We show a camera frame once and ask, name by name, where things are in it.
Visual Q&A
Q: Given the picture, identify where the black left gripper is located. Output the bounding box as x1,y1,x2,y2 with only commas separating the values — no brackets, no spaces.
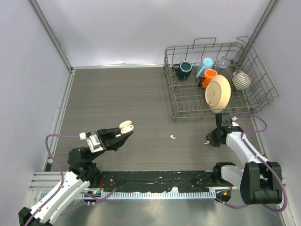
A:
88,125,133,162

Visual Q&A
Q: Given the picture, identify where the beige charging case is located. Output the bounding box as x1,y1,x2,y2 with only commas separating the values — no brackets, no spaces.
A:
119,120,134,135

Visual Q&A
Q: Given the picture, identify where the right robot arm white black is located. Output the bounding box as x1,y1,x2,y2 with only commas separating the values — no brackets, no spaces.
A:
206,113,287,209

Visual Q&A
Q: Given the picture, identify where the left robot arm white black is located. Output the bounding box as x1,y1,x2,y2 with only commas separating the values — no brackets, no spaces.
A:
18,121,134,226

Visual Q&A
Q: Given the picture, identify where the beige plate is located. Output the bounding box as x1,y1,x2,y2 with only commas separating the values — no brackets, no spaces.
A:
205,75,231,113

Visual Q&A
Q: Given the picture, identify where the grey striped mug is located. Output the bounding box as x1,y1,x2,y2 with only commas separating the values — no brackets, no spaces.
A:
232,71,251,91

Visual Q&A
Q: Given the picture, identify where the orange mug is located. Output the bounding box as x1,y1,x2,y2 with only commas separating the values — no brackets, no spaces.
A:
198,69,218,89

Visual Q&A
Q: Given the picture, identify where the clear glass cup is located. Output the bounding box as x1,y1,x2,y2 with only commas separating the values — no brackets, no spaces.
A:
215,56,229,77

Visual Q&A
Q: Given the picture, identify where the light blue mug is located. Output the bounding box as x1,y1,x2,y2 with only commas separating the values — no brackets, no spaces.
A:
196,58,213,78

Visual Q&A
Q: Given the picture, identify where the dark green mug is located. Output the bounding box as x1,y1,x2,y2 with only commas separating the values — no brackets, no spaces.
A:
172,61,192,80

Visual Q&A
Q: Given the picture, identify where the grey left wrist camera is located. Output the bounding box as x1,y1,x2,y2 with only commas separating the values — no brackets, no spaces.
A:
86,134,103,153

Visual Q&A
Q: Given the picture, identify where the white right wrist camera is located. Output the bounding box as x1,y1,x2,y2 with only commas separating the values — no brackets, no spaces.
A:
231,116,239,127

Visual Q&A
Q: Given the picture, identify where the white cable duct strip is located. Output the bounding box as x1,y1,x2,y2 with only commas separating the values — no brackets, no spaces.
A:
72,190,216,200

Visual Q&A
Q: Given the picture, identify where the grey wire dish rack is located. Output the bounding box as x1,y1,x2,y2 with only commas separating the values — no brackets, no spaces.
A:
164,36,279,120

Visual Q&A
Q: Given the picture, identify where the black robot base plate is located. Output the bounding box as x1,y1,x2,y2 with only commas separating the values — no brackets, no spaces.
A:
78,170,240,193

